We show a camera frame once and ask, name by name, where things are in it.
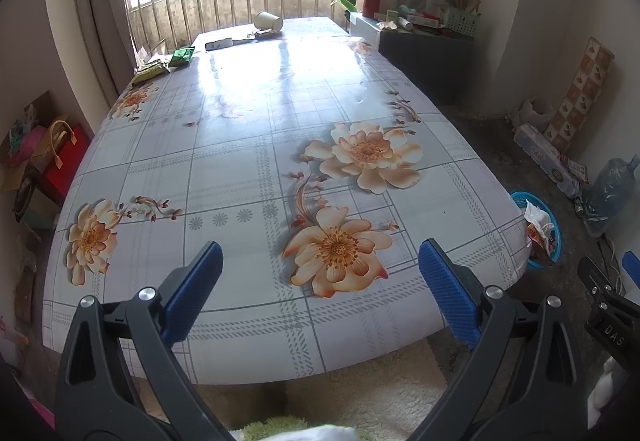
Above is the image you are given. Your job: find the white paper cup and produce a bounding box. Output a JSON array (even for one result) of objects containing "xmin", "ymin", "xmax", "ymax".
[{"xmin": 254, "ymin": 11, "xmax": 285, "ymax": 32}]

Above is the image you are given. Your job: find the floral tablecloth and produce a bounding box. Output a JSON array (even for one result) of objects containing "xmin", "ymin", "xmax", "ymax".
[{"xmin": 42, "ymin": 17, "xmax": 532, "ymax": 384}]

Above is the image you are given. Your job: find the blue plastic basket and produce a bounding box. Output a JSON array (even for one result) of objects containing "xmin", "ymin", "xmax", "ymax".
[{"xmin": 510, "ymin": 191, "xmax": 564, "ymax": 271}]

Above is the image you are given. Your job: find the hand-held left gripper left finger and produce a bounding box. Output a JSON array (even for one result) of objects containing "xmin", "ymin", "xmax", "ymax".
[{"xmin": 54, "ymin": 241, "xmax": 236, "ymax": 441}]

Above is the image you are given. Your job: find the green perforated basket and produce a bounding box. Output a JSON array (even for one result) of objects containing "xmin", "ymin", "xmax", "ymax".
[{"xmin": 442, "ymin": 3, "xmax": 481, "ymax": 38}]

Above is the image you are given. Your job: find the white printed carton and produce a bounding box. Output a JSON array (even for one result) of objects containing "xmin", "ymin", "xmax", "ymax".
[{"xmin": 514, "ymin": 122, "xmax": 591, "ymax": 198}]

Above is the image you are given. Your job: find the tan gift bag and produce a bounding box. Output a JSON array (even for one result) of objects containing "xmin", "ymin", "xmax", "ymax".
[{"xmin": 30, "ymin": 120, "xmax": 77, "ymax": 172}]

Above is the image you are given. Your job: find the shiny green packet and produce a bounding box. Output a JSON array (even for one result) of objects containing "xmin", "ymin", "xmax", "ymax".
[{"xmin": 169, "ymin": 47, "xmax": 196, "ymax": 68}]

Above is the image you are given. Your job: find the white floor cable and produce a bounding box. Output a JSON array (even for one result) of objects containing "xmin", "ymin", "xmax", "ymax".
[{"xmin": 597, "ymin": 233, "xmax": 627, "ymax": 293}]

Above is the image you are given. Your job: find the white plastic bag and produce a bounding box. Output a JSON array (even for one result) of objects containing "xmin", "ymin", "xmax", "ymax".
[{"xmin": 510, "ymin": 96, "xmax": 557, "ymax": 132}]

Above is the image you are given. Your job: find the brown cardboard box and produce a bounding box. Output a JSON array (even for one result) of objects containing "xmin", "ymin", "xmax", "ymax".
[{"xmin": 22, "ymin": 91, "xmax": 57, "ymax": 122}]

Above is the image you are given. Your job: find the pink bag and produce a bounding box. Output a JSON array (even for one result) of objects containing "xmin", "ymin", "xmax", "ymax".
[{"xmin": 4, "ymin": 121, "xmax": 46, "ymax": 168}]

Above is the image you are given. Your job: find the patterned tall box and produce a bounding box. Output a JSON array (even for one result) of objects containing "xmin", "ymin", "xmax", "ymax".
[{"xmin": 542, "ymin": 37, "xmax": 616, "ymax": 152}]

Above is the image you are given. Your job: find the pale green packet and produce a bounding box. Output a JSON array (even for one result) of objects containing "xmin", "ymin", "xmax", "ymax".
[{"xmin": 132, "ymin": 61, "xmax": 174, "ymax": 84}]

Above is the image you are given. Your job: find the person's right hand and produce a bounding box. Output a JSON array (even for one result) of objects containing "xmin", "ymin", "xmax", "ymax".
[{"xmin": 587, "ymin": 356, "xmax": 632, "ymax": 428}]

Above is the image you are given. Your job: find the crumpled white wrapper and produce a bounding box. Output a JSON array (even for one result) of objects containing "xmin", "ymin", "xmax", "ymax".
[{"xmin": 524, "ymin": 201, "xmax": 557, "ymax": 236}]

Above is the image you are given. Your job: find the red gift bag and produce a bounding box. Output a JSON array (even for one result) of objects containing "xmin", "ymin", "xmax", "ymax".
[{"xmin": 42, "ymin": 127, "xmax": 94, "ymax": 208}]

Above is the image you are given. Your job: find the grey cabinet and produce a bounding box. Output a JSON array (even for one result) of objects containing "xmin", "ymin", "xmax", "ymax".
[{"xmin": 350, "ymin": 13, "xmax": 476, "ymax": 104}]

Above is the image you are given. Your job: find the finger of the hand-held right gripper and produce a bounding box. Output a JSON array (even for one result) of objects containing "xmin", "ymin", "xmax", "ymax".
[
  {"xmin": 577, "ymin": 257, "xmax": 619, "ymax": 308},
  {"xmin": 622, "ymin": 252, "xmax": 640, "ymax": 289}
]

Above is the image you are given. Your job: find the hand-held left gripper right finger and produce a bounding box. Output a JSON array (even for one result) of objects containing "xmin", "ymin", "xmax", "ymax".
[{"xmin": 400, "ymin": 238, "xmax": 590, "ymax": 441}]

